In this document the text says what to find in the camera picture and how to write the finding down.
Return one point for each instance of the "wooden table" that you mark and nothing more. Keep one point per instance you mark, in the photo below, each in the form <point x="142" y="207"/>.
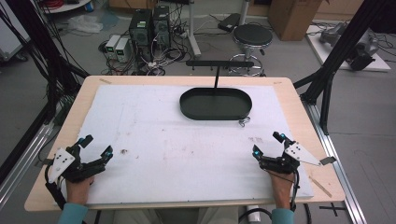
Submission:
<point x="317" y="133"/>

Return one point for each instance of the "black round stool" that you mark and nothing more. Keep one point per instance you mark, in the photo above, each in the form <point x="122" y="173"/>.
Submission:
<point x="252" y="37"/>

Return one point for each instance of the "black metal frame strut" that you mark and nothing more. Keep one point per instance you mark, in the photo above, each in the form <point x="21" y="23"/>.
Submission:
<point x="339" y="53"/>
<point x="46" y="46"/>

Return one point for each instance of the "person's right hand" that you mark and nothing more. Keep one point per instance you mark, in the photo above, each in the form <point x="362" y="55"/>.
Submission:
<point x="281" y="188"/>

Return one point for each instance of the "white foam mat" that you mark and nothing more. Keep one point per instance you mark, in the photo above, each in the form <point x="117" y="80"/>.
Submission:
<point x="174" y="146"/>

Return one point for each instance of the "black computer tower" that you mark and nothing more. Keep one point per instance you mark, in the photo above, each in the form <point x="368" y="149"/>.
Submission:
<point x="162" y="26"/>
<point x="141" y="31"/>

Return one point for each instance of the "black oval tray hanger stand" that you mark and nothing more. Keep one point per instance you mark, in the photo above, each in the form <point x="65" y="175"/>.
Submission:
<point x="214" y="104"/>

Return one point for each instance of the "aluminium rail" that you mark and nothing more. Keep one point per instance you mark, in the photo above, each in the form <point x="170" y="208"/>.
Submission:
<point x="21" y="161"/>
<point x="339" y="174"/>

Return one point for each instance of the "white power supply unit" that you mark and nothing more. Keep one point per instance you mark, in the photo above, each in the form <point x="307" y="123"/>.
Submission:
<point x="122" y="49"/>
<point x="112" y="45"/>

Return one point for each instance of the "white panel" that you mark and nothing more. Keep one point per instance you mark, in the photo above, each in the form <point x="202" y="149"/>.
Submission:
<point x="11" y="34"/>

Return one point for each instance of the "person's left hand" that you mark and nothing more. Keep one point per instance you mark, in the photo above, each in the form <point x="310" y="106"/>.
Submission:
<point x="77" y="191"/>

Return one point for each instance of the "white floor board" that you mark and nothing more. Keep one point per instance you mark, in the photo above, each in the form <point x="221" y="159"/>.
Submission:
<point x="323" y="56"/>

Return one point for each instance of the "white desk leg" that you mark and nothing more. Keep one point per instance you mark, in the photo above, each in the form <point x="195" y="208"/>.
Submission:
<point x="193" y="31"/>

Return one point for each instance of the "white cylinder under table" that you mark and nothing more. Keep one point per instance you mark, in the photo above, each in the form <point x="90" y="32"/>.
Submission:
<point x="253" y="214"/>

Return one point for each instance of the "clear plastic bag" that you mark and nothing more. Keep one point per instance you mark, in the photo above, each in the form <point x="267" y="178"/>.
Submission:
<point x="84" y="24"/>

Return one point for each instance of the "round white table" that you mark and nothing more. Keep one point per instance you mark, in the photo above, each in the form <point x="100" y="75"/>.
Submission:
<point x="67" y="4"/>

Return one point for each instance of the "thin wooden stick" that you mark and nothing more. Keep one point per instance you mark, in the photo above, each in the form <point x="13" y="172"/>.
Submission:
<point x="320" y="186"/>

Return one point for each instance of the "cardboard box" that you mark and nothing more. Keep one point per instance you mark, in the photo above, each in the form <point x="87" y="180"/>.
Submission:
<point x="292" y="18"/>

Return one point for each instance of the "black and grey robot part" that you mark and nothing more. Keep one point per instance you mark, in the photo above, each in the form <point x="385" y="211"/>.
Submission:
<point x="362" y="53"/>

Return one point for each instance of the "black power adapter box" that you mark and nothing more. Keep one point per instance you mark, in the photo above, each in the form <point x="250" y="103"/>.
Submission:
<point x="229" y="22"/>

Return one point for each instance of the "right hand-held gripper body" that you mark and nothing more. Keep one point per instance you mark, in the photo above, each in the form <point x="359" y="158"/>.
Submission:
<point x="281" y="164"/>

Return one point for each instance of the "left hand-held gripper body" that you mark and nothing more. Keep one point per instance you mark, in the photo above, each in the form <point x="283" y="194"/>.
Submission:
<point x="71" y="169"/>

